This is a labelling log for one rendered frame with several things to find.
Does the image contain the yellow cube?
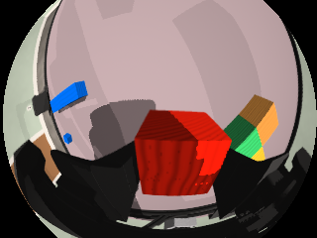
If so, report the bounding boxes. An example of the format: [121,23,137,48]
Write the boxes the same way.
[251,147,264,161]

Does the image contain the wooden cube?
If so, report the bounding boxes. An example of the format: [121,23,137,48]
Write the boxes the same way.
[239,95,278,146]

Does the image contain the blue rectangular bar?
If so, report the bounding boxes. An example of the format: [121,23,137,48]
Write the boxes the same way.
[51,81,87,113]

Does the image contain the green cube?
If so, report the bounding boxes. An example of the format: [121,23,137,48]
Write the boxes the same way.
[223,114,262,158]

